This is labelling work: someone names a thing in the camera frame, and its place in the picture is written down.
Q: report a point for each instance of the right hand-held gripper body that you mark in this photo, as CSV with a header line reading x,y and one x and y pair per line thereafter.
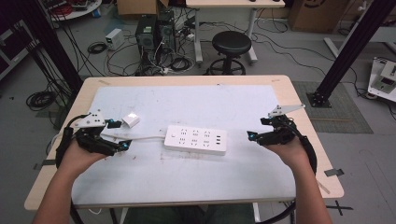
x,y
281,133

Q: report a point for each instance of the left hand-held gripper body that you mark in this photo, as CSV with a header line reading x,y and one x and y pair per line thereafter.
x,y
93,140

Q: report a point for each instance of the white charger adapter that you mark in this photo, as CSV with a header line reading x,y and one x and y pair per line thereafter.
x,y
131,120

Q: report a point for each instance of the white power strip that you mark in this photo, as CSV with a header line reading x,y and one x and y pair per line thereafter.
x,y
195,140

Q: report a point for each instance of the person's right hand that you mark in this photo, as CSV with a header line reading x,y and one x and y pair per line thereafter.
x,y
292,154

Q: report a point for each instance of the person's left hand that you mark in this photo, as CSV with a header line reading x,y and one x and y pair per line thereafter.
x,y
76,158

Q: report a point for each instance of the wooden table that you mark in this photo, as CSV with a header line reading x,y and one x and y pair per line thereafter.
x,y
299,93

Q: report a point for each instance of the grey tape piece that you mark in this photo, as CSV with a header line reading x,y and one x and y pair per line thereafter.
x,y
43,163
334,172

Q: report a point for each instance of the grey floor mat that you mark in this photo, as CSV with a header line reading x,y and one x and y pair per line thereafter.
x,y
339,115

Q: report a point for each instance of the white table mat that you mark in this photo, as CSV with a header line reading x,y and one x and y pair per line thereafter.
x,y
186,177

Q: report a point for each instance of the white power supply box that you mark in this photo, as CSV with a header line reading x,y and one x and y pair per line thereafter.
x,y
114,39

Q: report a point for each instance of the black round stool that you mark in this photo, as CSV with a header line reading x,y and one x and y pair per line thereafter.
x,y
231,43

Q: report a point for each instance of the black tape cross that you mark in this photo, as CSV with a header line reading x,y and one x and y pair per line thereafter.
x,y
339,207

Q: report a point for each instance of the black computer tower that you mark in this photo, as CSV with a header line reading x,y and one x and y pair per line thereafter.
x,y
146,32
166,31

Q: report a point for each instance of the white device on stand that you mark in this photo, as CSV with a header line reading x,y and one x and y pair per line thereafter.
x,y
384,79

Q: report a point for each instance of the round white table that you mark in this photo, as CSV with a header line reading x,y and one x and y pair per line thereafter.
x,y
81,11

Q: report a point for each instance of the large cardboard box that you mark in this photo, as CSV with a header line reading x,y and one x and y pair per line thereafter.
x,y
317,14

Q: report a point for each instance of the grey metal rack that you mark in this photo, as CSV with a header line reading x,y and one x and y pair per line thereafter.
x,y
12,53

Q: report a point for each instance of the white desk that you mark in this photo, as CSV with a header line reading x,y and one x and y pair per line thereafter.
x,y
233,3

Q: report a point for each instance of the black metal post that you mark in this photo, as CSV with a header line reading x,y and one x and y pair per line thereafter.
x,y
351,49
53,40

